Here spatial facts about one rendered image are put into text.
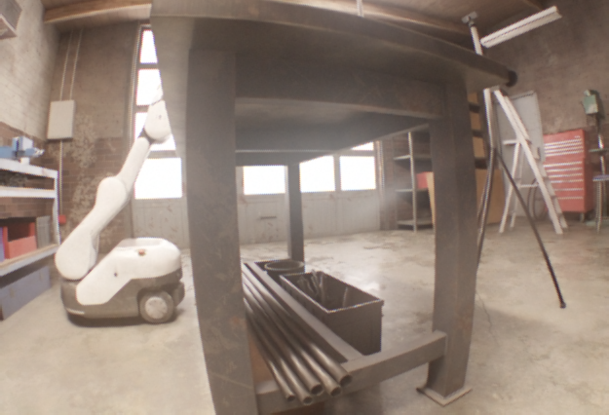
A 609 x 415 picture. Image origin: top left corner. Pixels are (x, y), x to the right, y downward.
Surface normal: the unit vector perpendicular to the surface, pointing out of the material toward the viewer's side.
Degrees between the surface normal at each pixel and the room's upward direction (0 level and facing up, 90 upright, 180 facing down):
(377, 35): 90
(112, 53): 90
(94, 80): 90
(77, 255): 90
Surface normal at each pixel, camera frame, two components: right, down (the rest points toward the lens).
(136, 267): 0.44, -0.04
